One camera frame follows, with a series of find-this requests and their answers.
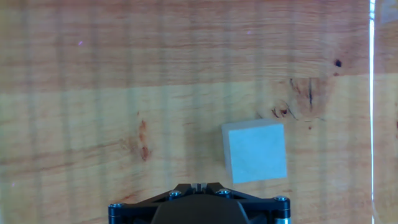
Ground wood grain mat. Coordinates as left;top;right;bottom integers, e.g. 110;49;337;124
0;0;398;224

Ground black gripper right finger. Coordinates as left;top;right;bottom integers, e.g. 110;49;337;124
198;182;292;224

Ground small grey block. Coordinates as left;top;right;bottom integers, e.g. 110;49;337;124
221;118;289;185

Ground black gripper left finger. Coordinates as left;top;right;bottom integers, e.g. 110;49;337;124
108;182;200;224

